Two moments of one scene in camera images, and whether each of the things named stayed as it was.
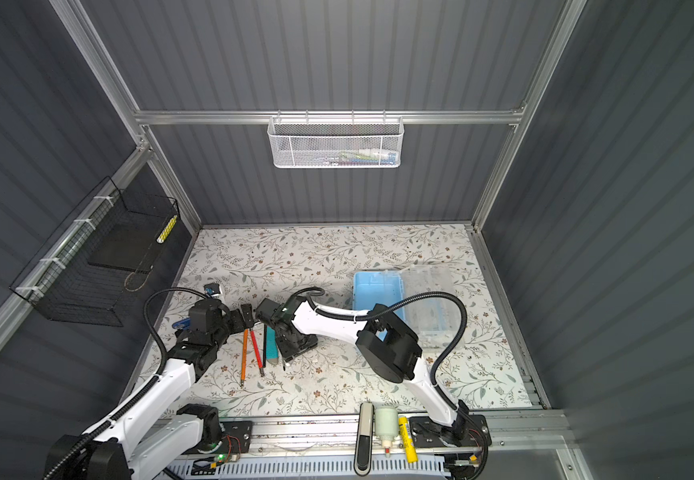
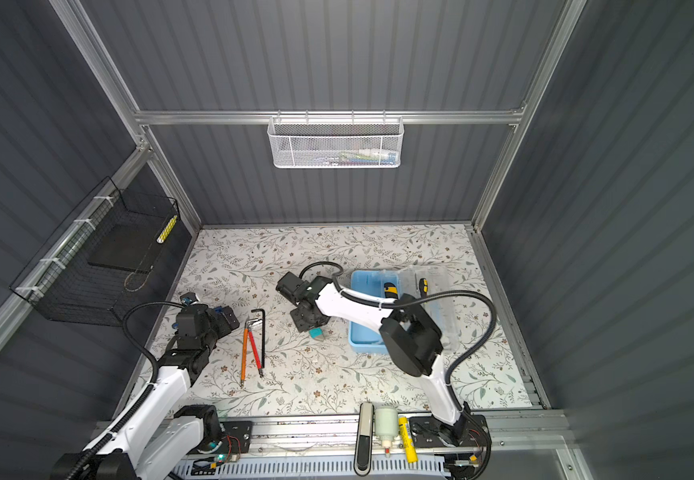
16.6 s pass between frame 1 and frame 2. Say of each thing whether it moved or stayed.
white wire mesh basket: stayed
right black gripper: moved
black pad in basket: stayed
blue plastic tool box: stayed
